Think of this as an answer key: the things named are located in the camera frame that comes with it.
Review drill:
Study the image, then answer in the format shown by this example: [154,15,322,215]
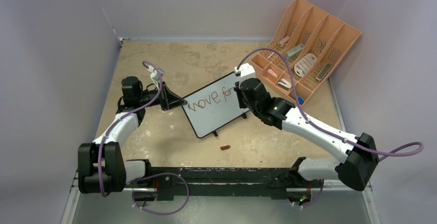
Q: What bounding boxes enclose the grey whiteboard eraser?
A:
[315,63,332,82]

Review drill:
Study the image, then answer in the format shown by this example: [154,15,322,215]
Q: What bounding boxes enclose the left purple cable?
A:
[97,61,190,216]

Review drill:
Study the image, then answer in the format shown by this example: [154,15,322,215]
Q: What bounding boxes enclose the black-framed whiteboard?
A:
[182,72,249,139]

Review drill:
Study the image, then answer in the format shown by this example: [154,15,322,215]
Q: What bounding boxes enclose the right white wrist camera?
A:
[234,63,256,82]

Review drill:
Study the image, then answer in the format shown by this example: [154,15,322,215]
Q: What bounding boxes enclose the teal staple box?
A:
[285,44,304,59]

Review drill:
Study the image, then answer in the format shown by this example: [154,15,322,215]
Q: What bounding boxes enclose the pink stapler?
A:
[278,36,290,48]

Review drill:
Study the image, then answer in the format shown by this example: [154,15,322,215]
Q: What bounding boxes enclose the purple cable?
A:
[236,48,424,210]
[97,61,190,216]

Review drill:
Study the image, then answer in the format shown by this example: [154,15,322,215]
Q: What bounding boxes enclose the peach plastic desk organizer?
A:
[250,0,361,104]

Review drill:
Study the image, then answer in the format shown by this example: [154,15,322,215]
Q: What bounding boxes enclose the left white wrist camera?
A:
[150,68,164,82]

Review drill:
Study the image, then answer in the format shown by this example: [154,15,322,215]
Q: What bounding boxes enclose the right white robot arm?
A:
[233,78,380,191]

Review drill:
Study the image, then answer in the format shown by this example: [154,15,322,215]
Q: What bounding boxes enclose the brown marker cap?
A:
[220,145,230,150]

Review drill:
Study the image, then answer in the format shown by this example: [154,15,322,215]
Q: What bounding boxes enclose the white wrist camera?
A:
[150,68,164,82]
[234,63,256,82]

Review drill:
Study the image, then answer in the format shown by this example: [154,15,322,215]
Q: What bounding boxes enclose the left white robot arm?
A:
[77,76,187,197]

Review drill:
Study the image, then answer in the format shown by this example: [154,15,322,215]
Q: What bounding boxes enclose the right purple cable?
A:
[236,48,424,210]

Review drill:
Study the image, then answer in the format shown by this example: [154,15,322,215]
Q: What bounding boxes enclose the black aluminium base frame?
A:
[70,166,373,203]

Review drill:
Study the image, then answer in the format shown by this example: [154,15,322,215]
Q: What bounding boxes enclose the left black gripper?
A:
[138,82,187,111]

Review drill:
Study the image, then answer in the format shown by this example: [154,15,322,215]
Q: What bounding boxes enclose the pink eraser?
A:
[267,68,278,81]

